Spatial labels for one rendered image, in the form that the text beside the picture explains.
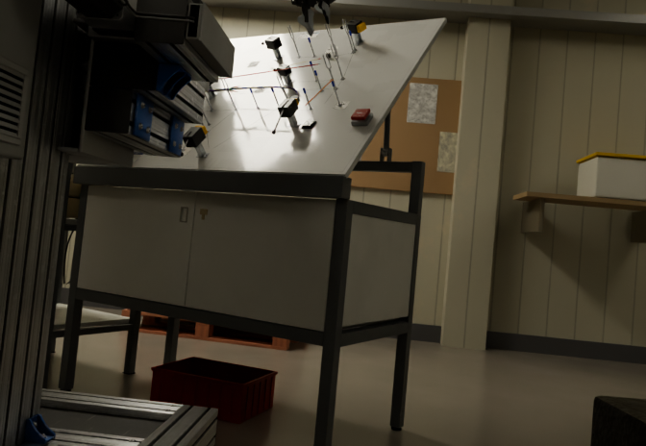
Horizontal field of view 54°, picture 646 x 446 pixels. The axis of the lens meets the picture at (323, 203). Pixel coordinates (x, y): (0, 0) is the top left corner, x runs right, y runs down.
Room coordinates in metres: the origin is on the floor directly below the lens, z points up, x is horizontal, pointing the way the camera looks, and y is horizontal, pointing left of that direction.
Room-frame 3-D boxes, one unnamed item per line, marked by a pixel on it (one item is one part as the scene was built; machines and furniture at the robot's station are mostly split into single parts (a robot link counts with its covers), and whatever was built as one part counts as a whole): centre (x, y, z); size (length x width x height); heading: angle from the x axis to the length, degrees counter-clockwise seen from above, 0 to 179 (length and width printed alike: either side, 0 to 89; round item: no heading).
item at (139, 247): (2.32, 0.67, 0.60); 0.55 x 0.02 x 0.39; 60
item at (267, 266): (2.04, 0.20, 0.60); 0.55 x 0.03 x 0.39; 60
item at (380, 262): (2.44, 0.28, 0.60); 1.17 x 0.58 x 0.40; 60
